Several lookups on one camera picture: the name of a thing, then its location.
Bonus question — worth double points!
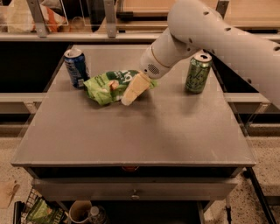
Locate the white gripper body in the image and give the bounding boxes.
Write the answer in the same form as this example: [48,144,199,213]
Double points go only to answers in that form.
[140,29,200,80]

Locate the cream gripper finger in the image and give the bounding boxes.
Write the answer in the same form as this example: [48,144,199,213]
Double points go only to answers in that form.
[121,73,151,106]

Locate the orange white bag on shelf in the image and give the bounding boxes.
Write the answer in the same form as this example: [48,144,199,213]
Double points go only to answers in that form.
[6,0,68,33]

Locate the wooden tray on shelf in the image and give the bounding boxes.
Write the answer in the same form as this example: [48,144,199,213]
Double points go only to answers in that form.
[116,0,177,20]

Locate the metal shelf railing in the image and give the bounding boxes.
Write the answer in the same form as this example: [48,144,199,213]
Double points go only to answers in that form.
[0,0,256,43]

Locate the grey drawer with knob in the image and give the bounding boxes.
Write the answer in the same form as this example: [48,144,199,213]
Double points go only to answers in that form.
[32,178,237,201]

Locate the green rice chip bag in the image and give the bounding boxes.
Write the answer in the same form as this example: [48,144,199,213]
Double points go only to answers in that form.
[84,70,158,106]

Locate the plastic bottle under table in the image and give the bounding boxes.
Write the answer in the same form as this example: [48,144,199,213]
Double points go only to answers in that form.
[88,206,108,224]

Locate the green soda can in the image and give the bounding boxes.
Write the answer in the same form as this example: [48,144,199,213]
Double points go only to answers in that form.
[185,52,212,94]

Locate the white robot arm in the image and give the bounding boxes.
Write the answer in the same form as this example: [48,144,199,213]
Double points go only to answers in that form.
[139,0,280,108]

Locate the black wire basket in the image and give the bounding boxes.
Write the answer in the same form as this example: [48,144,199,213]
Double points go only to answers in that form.
[12,189,39,224]

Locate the paper cup under table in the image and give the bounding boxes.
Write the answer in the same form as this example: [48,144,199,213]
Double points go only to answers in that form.
[69,200,92,224]

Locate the green snack bag in basket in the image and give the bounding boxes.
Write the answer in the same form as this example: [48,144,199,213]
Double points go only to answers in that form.
[25,198,66,224]

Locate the blue soda can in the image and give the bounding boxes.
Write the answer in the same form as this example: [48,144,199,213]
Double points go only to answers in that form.
[64,48,89,88]

